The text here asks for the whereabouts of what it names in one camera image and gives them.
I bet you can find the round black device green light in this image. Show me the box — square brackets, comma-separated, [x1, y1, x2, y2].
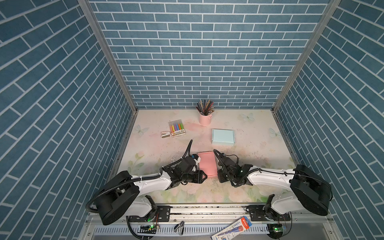
[267, 224, 285, 240]

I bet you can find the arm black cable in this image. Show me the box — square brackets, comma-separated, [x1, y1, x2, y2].
[85, 139, 194, 214]
[212, 149, 334, 202]

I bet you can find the pink paper box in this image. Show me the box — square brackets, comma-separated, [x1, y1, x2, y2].
[198, 152, 218, 178]

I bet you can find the bundle of coloured pencils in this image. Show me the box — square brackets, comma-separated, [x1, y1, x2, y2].
[196, 100, 214, 116]

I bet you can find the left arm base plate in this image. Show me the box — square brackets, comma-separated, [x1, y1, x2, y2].
[128, 206, 171, 223]

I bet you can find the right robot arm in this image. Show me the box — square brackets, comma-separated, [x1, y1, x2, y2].
[214, 150, 333, 221]

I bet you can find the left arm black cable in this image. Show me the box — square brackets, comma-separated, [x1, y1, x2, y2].
[85, 139, 194, 214]

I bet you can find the aluminium mounting rail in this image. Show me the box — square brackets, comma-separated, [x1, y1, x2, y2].
[79, 203, 342, 240]

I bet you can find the light blue paper box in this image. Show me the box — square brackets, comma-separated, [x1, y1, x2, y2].
[212, 129, 235, 146]

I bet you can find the small white eraser box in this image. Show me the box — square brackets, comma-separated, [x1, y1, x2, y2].
[161, 132, 171, 138]

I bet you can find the pink metal pencil cup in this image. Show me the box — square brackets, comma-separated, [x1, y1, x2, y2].
[199, 113, 213, 126]

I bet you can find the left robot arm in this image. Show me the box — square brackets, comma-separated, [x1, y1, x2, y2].
[86, 155, 208, 226]

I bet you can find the clear highlighter marker pack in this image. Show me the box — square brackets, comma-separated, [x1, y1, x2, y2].
[169, 120, 186, 138]

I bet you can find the red blue pen package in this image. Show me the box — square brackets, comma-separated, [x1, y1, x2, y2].
[211, 217, 252, 240]

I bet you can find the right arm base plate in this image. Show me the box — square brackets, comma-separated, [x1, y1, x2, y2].
[245, 205, 291, 222]

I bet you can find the black metal clip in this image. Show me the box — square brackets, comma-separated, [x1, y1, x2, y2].
[174, 221, 185, 236]

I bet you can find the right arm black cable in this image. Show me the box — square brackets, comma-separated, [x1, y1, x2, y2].
[212, 149, 334, 202]

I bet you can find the small green circuit board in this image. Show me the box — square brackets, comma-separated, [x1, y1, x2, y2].
[138, 225, 157, 235]

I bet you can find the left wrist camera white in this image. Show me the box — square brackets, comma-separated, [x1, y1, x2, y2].
[191, 154, 201, 165]

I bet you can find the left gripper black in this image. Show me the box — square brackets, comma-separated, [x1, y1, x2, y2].
[180, 169, 210, 184]

